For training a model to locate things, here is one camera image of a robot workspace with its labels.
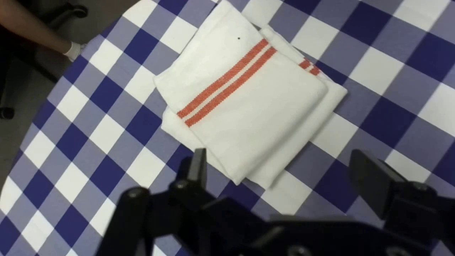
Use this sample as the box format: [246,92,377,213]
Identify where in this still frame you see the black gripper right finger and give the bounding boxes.
[349,149,455,240]

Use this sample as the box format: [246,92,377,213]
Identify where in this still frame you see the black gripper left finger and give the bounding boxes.
[118,147,225,230]

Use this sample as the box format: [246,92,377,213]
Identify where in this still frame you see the white towel with orange stripes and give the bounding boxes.
[154,0,350,193]

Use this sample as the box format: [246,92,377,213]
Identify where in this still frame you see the blue white checkered tablecloth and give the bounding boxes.
[0,0,455,256]

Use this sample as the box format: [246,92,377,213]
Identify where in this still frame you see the black office chair base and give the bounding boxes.
[0,2,90,122]

